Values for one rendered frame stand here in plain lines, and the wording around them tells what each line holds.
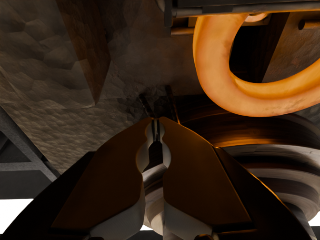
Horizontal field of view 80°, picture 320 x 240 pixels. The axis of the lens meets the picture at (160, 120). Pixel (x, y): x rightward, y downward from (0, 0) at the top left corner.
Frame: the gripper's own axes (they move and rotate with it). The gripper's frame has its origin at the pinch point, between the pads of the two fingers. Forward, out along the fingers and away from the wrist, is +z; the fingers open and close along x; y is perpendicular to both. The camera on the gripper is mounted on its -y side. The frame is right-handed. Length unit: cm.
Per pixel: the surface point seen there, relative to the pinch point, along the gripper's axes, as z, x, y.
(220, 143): 11.2, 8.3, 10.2
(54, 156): 32, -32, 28
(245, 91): 10.0, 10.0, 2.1
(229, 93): 9.7, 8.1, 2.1
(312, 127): 17.9, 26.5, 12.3
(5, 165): 388, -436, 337
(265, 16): 18.9, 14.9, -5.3
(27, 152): 362, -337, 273
